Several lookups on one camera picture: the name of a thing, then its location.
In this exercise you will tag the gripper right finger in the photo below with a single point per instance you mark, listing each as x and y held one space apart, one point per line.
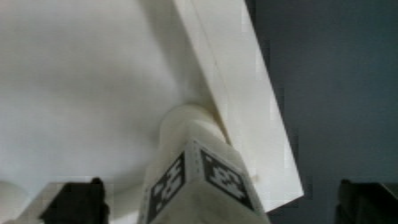
367 203

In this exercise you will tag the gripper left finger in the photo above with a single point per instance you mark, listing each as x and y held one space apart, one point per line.
70 204

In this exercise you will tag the white table leg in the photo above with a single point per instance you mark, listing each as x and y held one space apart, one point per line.
198 187

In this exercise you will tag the white square tabletop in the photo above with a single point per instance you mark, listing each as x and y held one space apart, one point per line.
107 60

